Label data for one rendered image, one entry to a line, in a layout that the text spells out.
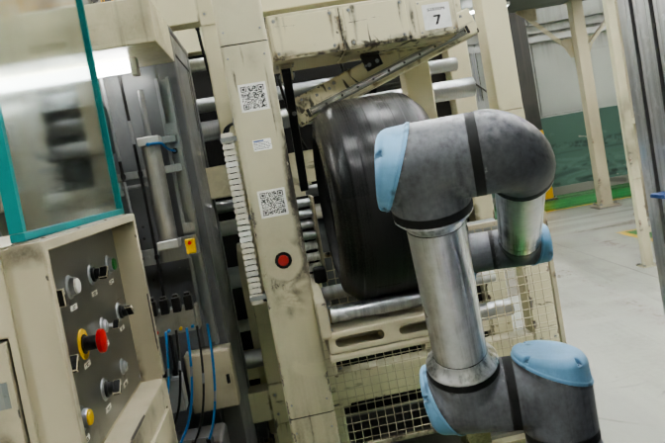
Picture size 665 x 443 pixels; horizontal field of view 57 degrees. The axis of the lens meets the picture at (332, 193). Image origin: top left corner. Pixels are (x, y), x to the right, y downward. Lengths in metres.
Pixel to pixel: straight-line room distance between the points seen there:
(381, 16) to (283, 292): 0.92
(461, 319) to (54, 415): 0.58
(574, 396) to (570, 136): 10.89
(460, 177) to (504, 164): 0.06
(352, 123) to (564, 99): 10.45
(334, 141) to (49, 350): 0.90
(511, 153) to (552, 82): 11.08
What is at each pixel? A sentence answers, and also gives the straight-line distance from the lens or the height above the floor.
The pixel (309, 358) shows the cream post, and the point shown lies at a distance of 1.76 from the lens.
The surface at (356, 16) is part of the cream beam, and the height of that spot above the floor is 1.74.
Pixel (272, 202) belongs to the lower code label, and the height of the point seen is 1.22.
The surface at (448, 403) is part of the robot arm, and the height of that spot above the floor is 0.90.
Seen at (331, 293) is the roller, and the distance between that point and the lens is 1.93.
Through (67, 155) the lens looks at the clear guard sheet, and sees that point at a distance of 1.16.
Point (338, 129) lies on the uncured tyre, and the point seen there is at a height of 1.38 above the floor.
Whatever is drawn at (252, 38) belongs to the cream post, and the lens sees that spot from 1.72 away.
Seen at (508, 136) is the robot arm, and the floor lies 1.29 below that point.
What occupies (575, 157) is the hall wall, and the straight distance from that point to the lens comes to 11.88.
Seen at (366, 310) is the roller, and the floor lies 0.90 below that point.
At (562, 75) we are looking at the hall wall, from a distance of 11.97.
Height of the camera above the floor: 1.30
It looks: 3 degrees down
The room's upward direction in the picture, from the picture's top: 10 degrees counter-clockwise
